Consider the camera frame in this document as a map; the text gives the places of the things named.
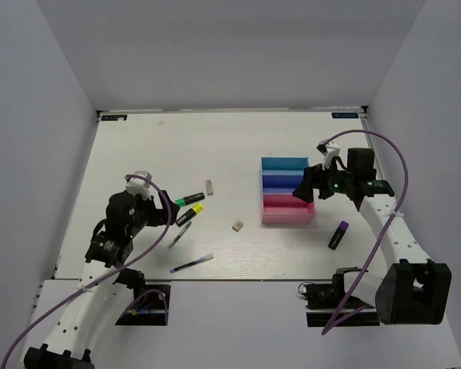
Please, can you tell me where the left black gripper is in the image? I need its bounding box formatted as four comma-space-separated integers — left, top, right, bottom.
127, 189, 180, 237

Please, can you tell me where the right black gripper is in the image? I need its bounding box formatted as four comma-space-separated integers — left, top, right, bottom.
293, 157, 354, 203

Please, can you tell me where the green cap black highlighter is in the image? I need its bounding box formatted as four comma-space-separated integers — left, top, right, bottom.
174, 192, 205, 207

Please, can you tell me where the yellow cap black highlighter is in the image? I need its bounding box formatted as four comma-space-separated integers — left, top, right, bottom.
176, 203, 203, 227

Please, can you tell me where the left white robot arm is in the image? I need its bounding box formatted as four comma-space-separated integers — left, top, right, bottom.
23, 174, 180, 368

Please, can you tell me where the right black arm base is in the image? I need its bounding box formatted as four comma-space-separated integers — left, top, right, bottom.
297, 268, 380, 327

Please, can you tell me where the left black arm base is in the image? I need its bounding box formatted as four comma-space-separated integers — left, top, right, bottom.
116, 284, 171, 327

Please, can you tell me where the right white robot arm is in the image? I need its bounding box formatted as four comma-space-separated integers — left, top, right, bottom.
293, 144, 452, 325

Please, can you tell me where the three-colour compartment box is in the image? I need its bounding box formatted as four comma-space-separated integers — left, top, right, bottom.
260, 157, 316, 225

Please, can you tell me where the green clear pen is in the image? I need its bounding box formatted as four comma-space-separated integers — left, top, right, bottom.
168, 221, 192, 249

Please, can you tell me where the purple cap black highlighter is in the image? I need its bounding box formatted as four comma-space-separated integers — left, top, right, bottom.
328, 221, 349, 250

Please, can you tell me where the white long eraser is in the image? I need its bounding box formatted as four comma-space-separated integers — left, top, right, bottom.
205, 180, 214, 196

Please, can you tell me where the small beige eraser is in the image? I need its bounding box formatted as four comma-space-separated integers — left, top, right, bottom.
232, 220, 244, 232

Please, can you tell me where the blue clear pen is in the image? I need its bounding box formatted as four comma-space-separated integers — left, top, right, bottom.
170, 254, 214, 274

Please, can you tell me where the right blue corner label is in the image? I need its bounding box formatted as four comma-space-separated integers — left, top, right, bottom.
331, 111, 359, 119

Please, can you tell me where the blue corner label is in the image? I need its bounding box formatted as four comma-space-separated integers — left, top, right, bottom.
101, 115, 128, 121
331, 111, 359, 119

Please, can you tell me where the left blue corner label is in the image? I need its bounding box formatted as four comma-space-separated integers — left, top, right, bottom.
101, 115, 128, 121

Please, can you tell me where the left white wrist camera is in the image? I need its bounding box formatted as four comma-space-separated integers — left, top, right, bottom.
125, 171, 152, 200

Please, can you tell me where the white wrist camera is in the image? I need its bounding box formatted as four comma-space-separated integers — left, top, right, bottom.
317, 140, 340, 171
125, 171, 152, 200

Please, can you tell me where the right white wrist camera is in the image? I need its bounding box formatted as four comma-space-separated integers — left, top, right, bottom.
317, 140, 340, 171

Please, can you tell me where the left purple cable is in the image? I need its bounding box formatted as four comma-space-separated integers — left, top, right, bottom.
2, 173, 173, 369

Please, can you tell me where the purple cable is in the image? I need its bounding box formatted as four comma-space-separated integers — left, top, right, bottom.
2, 173, 173, 369
317, 129, 410, 336

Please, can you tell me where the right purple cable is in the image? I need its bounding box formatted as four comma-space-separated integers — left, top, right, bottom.
317, 129, 410, 336

